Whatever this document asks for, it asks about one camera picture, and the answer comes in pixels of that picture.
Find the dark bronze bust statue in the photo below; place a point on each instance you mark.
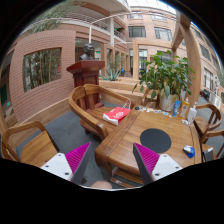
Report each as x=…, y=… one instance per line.
x=88, y=52

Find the potted green leafy plant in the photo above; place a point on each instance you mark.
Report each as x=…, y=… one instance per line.
x=165, y=80

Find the agave plant in planter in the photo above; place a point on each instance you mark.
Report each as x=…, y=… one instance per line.
x=112, y=73

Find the blue and white mouse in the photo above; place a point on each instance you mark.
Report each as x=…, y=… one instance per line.
x=189, y=150

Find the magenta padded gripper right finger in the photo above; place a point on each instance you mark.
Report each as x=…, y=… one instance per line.
x=153, y=166

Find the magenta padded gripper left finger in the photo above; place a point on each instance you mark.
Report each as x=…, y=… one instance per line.
x=70, y=166

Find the wooden armchair at left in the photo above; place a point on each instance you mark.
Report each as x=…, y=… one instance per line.
x=36, y=152

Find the yellow-capped sanitizer bottle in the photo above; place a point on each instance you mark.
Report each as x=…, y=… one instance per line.
x=184, y=108

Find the wooden pergola post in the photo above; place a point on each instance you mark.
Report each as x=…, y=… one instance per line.
x=183, y=32

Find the wooden armchair at right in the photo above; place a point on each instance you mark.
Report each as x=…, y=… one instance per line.
x=207, y=128

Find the red-brown wooden pedestal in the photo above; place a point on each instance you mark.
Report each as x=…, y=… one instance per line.
x=86, y=78

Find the clear plastic water bottle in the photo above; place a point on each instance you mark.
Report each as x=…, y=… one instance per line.
x=192, y=114

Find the blue tube container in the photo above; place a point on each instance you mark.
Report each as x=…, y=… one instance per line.
x=176, y=108

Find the round black mouse pad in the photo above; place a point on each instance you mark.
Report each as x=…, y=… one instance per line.
x=155, y=139

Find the red and white shopping bag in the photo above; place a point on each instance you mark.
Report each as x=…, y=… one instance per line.
x=116, y=115

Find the dark phone at table edge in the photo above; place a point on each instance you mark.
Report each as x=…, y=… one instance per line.
x=208, y=155

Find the wooden armchair with bag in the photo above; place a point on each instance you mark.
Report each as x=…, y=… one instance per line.
x=93, y=121

